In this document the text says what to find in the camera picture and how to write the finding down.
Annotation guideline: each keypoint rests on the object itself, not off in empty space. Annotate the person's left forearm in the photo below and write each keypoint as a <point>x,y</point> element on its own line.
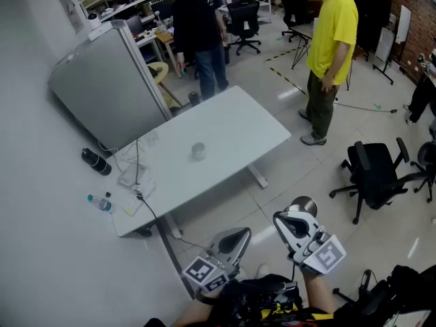
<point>197,313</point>

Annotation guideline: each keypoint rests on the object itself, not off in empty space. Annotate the black water bottle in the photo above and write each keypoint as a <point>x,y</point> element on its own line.
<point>96,162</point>

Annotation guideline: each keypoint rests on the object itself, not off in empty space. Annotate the long white power strip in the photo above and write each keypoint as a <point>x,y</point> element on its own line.
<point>134,204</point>

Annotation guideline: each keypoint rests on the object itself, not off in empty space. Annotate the yellow round stool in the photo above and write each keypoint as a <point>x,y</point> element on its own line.
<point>160,67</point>

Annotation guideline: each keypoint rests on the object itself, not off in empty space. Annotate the black television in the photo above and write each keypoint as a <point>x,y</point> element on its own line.
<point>371,9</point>

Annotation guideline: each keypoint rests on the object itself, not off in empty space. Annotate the person's left white shoe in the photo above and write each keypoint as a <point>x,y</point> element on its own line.
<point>262,270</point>

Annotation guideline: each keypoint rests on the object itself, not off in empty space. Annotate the black backpack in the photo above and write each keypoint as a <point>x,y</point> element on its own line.
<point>408,284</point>

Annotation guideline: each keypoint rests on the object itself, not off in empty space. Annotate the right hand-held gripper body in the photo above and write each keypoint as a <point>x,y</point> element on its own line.
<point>323,254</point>

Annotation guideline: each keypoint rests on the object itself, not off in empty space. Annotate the clear plastic water bottle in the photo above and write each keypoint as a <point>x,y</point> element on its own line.
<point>100,203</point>

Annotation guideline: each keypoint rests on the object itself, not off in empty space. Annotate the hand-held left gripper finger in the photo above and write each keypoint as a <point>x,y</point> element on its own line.
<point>227,235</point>
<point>246,243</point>

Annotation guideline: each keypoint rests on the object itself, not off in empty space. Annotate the white paper cup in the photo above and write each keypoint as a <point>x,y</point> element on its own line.
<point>198,152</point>

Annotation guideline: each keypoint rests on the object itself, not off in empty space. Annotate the round steel trash bin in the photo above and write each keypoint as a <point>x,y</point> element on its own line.
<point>304,204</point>

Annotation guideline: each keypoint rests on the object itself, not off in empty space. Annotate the clear plastic box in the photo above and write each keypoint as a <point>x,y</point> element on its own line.
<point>129,177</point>

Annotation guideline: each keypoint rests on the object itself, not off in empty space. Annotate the black office chair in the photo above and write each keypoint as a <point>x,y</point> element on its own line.
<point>373,169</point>
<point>427,155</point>
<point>243,15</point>
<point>371,301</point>
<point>293,12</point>

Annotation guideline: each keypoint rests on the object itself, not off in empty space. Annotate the white round device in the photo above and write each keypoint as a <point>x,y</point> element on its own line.
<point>94,20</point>

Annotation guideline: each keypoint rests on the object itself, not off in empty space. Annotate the wooden desk with hairpin legs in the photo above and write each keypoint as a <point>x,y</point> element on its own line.
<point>301,30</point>

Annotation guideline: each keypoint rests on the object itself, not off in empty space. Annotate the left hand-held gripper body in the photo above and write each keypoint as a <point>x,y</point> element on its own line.
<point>204,271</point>

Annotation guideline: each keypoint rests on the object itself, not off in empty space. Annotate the black thermos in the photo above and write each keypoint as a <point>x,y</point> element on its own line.
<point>193,99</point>

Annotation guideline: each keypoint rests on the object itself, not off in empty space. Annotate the black chest pack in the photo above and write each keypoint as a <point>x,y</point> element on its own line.
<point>259,291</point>

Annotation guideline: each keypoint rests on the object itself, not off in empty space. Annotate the white desk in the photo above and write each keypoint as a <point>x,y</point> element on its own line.
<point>146,39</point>

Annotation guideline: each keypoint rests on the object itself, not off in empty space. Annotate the person's black printed shirt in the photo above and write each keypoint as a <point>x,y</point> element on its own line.
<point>306,313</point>

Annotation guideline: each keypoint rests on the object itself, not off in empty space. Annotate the yellow black floor tape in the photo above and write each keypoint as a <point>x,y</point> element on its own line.
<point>282,54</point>
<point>287,79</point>

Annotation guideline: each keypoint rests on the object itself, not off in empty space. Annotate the white flat box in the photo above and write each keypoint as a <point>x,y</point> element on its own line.
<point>105,31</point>

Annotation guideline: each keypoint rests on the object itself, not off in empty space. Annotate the wall poster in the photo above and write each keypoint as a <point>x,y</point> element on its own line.
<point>73,15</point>

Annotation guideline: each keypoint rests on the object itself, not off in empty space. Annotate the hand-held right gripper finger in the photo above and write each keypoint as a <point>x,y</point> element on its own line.
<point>311,223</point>
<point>280,230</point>

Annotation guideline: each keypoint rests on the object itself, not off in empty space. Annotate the whiteboard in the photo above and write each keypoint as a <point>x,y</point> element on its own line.
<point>403,22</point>

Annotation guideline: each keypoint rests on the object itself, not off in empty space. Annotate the wooden top desk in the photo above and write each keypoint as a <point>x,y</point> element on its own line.
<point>167,37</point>

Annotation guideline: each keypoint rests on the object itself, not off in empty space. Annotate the person's right forearm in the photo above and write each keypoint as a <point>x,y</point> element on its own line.
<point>316,291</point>

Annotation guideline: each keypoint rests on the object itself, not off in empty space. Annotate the black wristwatch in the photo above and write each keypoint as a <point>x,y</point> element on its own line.
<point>204,300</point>

